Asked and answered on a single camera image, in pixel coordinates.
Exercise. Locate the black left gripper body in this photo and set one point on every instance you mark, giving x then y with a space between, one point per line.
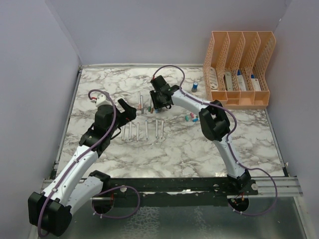
118 122

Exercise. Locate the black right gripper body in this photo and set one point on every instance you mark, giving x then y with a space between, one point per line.
156 101

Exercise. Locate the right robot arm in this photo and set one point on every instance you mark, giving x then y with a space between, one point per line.
215 125

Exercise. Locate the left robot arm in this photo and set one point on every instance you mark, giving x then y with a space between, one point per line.
53 208

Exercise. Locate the white marker light pink cap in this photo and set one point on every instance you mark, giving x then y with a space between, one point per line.
139 101

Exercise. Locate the white marker grey cap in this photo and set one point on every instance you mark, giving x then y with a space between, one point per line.
142 104

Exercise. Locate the blue grey stamp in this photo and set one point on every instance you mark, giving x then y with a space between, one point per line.
194 87

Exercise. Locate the white box in organizer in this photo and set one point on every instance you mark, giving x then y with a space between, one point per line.
212 75

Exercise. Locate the blue white box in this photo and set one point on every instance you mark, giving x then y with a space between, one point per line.
241 81

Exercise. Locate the orange file organizer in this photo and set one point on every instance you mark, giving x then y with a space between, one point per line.
249 51

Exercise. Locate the red white box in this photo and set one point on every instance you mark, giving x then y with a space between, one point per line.
255 83

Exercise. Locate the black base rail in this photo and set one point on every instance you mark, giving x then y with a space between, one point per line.
175 192

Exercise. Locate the aluminium frame rail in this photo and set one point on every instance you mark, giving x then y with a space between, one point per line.
266 187

